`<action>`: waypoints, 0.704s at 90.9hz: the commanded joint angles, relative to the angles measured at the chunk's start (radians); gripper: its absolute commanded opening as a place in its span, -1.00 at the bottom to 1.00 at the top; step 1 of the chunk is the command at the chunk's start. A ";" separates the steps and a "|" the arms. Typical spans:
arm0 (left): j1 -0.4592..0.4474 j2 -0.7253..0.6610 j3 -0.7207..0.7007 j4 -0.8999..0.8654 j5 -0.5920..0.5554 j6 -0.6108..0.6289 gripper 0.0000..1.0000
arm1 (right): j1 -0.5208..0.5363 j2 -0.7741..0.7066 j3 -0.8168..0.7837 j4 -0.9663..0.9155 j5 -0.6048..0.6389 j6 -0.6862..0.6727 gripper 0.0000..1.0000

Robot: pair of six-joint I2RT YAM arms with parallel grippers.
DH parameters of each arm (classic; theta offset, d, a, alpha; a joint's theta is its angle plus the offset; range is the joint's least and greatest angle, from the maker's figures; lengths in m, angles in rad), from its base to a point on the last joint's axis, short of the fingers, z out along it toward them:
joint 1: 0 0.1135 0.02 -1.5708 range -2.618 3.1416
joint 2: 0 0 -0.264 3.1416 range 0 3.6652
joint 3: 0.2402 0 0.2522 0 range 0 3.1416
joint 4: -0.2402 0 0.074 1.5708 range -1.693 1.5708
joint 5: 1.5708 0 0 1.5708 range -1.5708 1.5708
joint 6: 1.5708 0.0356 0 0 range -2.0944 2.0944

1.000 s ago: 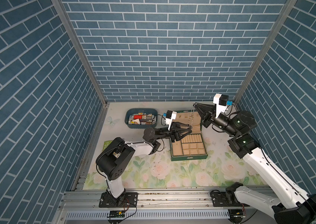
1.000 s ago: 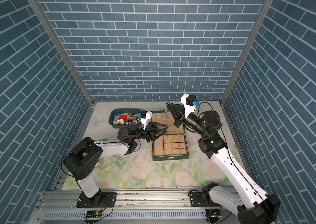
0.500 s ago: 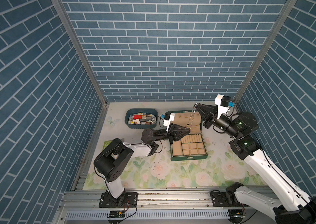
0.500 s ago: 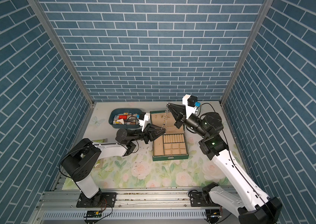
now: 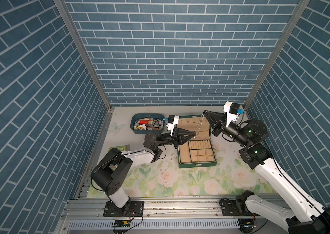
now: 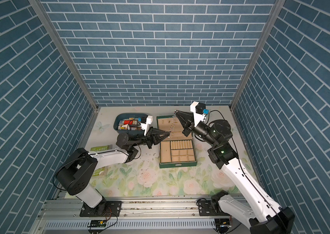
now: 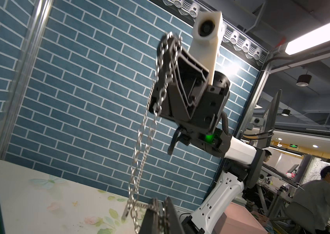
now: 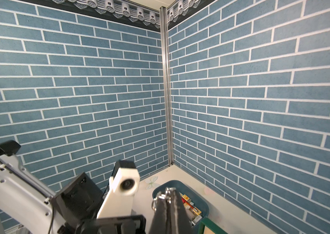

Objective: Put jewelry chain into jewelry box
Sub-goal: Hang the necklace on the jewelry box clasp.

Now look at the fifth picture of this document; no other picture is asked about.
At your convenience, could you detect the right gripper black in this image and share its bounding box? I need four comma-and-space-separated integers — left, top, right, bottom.
204, 112, 248, 149

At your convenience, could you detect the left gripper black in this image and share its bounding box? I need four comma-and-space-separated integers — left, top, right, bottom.
156, 129, 192, 152

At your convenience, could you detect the green jewelry box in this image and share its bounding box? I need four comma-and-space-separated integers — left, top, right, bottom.
177, 115, 217, 169

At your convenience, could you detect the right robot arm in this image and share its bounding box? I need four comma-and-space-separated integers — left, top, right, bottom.
203, 111, 330, 234

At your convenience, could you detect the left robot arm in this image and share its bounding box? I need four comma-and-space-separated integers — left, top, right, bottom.
90, 128, 196, 209

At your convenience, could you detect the red box in tray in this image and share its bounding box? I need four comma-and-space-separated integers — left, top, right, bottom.
139, 120, 149, 125

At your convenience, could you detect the floral table mat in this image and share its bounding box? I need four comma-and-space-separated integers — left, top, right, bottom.
99, 106, 276, 198

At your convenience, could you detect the blue plastic tray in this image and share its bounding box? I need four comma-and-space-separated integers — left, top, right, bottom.
130, 113, 164, 135

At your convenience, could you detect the left controller board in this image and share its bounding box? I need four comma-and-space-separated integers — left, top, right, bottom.
112, 220, 131, 230

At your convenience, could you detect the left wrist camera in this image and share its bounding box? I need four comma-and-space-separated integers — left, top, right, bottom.
167, 115, 179, 135

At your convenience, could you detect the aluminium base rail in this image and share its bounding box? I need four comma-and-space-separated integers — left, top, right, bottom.
55, 196, 289, 234

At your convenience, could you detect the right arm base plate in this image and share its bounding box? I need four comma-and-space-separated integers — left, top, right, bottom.
219, 199, 254, 216

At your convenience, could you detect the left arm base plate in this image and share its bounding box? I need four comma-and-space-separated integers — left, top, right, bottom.
103, 200, 144, 217

